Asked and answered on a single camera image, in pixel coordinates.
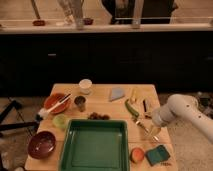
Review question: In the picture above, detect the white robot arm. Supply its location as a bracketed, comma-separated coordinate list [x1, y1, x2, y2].
[151, 94, 213, 144]

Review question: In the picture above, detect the white paper cup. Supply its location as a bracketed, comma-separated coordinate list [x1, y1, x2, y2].
[79, 79, 92, 94]

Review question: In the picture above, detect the light green small cup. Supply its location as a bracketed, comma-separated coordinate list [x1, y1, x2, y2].
[52, 114, 68, 130]

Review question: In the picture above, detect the wooden table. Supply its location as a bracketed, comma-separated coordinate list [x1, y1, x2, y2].
[25, 84, 178, 171]

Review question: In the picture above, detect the teal sponge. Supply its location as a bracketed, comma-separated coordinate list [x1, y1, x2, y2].
[145, 145, 170, 166]

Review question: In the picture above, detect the green cucumber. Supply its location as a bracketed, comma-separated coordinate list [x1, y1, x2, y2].
[125, 99, 139, 118]

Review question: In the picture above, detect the black marker pen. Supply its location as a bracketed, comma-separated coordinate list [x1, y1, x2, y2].
[143, 99, 148, 119]

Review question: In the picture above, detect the orange peach fruit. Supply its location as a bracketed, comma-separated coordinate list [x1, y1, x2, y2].
[130, 147, 145, 163]

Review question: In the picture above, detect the yellow banana piece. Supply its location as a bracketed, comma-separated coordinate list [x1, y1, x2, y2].
[130, 87, 137, 103]

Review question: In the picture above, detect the grey blue cloth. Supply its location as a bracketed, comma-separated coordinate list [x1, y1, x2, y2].
[109, 87, 125, 102]

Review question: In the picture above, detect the bunch of dark grapes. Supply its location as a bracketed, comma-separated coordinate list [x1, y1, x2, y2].
[88, 112, 110, 120]

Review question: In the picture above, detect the green plastic tray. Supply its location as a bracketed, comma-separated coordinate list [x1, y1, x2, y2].
[58, 119, 130, 171]

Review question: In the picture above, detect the orange bowl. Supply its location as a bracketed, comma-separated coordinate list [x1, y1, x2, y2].
[44, 93, 71, 115]

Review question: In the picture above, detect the white dish brush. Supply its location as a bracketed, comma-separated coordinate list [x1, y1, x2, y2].
[38, 94, 70, 119]

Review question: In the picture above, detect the maroon bowl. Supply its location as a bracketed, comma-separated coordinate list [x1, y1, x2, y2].
[28, 131, 56, 159]

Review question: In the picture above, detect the dark red small bowl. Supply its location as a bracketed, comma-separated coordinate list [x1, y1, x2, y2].
[83, 18, 94, 25]

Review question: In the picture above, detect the black tripod stand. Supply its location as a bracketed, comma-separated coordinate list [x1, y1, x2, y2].
[0, 100, 38, 137]

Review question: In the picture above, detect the red bowl on counter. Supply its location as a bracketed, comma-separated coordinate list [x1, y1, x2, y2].
[33, 20, 45, 26]

